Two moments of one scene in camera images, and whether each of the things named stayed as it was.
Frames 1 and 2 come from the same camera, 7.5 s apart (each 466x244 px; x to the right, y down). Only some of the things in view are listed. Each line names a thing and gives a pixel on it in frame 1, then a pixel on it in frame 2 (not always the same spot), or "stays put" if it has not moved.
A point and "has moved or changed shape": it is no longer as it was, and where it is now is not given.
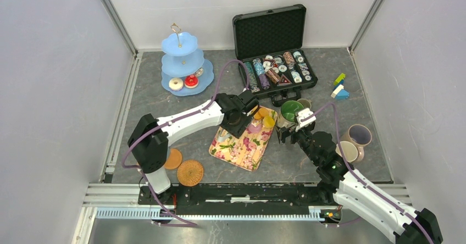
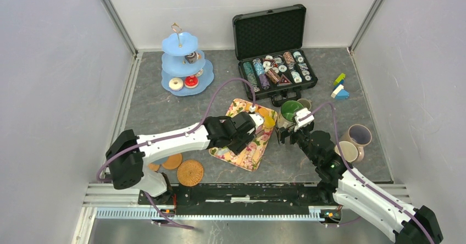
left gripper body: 237,128 → 239,142
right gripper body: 300,134 stays put
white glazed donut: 176,87 stays put
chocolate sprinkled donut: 199,72 stays put
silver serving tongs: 224,138 has moved or changed shape
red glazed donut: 191,81 stays put
